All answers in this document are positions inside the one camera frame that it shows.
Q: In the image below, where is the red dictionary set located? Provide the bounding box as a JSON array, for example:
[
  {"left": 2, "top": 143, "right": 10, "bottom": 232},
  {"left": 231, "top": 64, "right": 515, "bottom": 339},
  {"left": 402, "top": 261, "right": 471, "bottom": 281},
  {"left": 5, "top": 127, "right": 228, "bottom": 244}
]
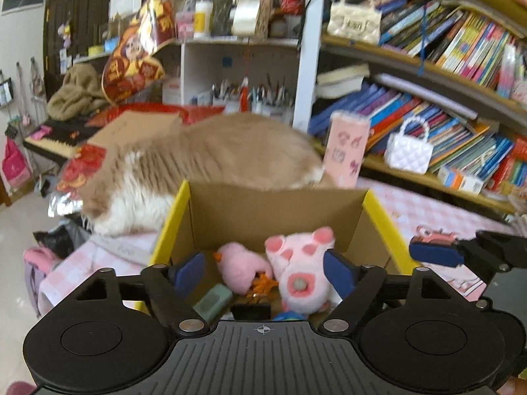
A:
[{"left": 488, "top": 137, "right": 526, "bottom": 195}]

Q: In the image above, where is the pink cylinder container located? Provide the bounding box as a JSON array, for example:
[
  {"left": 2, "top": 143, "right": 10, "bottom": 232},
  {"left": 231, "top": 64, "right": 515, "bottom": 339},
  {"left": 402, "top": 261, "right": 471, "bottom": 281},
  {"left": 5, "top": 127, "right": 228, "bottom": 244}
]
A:
[{"left": 323, "top": 111, "right": 370, "bottom": 189}]

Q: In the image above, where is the yellow cardboard box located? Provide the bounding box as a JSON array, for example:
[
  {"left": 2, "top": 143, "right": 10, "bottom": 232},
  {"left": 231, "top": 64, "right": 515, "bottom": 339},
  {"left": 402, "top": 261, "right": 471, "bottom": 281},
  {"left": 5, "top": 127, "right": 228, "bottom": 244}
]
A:
[{"left": 153, "top": 182, "right": 416, "bottom": 305}]

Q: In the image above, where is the red gold foil balloon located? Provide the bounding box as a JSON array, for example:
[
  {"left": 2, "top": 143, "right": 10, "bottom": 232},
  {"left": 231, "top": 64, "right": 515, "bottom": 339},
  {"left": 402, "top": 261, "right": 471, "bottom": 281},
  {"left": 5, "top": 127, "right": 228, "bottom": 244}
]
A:
[{"left": 102, "top": 0, "right": 177, "bottom": 104}]

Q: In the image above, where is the olive blanket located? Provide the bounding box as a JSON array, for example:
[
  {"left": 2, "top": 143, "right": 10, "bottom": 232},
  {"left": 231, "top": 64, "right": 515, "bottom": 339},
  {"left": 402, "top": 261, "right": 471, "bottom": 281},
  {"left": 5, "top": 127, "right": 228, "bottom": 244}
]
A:
[{"left": 46, "top": 63, "right": 108, "bottom": 121}]

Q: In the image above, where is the white quilted pearl handbag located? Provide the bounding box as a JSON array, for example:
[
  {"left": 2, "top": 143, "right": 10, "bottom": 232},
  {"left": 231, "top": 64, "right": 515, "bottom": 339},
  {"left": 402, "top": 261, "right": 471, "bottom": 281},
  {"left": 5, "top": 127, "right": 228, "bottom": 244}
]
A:
[{"left": 384, "top": 116, "right": 433, "bottom": 175}]

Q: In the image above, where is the black binder clip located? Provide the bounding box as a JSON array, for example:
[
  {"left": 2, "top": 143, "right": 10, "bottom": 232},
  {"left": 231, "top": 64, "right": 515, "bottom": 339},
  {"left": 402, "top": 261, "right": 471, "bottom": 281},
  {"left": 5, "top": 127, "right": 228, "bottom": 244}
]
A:
[{"left": 231, "top": 303, "right": 271, "bottom": 321}]

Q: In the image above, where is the pink paw plush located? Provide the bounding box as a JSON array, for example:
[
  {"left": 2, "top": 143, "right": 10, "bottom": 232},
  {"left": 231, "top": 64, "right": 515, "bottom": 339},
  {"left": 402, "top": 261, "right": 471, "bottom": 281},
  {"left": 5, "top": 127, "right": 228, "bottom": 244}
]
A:
[{"left": 264, "top": 226, "right": 335, "bottom": 316}]

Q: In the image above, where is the mint green correction tape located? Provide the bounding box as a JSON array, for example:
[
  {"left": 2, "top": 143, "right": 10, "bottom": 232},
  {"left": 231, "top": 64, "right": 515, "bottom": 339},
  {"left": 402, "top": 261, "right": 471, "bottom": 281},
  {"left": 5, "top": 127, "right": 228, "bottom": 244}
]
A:
[{"left": 193, "top": 283, "right": 233, "bottom": 323}]

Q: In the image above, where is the cream pearl handbag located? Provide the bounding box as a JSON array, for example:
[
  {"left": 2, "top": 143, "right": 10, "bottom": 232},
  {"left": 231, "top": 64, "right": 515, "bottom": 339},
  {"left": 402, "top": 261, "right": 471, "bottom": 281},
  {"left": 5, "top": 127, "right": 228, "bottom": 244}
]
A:
[{"left": 327, "top": 0, "right": 381, "bottom": 45}]

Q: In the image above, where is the blue green toy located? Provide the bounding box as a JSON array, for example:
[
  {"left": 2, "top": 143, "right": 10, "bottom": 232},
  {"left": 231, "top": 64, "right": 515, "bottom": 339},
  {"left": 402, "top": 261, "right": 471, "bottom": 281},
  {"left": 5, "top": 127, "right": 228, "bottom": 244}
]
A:
[{"left": 272, "top": 311, "right": 307, "bottom": 322}]

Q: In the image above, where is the pink chick plush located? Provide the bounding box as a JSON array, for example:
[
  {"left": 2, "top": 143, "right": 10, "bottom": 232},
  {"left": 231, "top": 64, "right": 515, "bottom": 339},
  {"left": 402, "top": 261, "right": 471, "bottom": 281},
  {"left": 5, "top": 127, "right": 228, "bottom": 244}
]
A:
[{"left": 213, "top": 243, "right": 278, "bottom": 297}]

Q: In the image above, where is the white cubby shelf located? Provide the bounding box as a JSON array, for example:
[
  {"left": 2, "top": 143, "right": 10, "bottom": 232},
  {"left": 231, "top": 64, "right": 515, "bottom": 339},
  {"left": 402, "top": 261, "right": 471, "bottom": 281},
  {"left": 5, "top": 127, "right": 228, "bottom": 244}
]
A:
[{"left": 156, "top": 37, "right": 299, "bottom": 123}]

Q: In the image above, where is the pink cartoon table mat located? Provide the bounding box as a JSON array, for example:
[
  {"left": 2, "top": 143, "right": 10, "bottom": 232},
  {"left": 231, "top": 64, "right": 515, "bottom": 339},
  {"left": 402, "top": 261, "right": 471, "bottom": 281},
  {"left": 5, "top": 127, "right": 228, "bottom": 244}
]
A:
[{"left": 37, "top": 177, "right": 513, "bottom": 315}]

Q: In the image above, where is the orange white cat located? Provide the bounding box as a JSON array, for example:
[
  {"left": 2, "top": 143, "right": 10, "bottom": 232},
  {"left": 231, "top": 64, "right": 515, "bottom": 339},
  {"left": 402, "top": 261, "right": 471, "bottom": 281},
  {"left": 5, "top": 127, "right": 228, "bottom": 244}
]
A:
[{"left": 79, "top": 112, "right": 334, "bottom": 236}]

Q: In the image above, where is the wooden bookshelf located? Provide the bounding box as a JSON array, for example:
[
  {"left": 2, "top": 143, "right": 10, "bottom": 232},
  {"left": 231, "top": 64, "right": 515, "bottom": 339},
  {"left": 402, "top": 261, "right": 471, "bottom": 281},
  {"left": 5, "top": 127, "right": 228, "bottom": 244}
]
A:
[{"left": 308, "top": 0, "right": 526, "bottom": 214}]

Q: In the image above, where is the orange white small box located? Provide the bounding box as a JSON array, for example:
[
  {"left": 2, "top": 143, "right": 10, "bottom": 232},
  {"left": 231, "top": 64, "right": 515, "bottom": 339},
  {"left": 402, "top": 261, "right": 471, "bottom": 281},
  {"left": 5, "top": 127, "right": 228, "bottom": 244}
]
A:
[{"left": 438, "top": 166, "right": 483, "bottom": 195}]

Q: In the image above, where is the black keyboard piano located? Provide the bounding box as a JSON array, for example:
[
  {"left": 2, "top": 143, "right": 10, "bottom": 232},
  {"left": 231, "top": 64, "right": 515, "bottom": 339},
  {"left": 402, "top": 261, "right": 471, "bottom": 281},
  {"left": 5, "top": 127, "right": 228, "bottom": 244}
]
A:
[{"left": 22, "top": 118, "right": 99, "bottom": 165}]

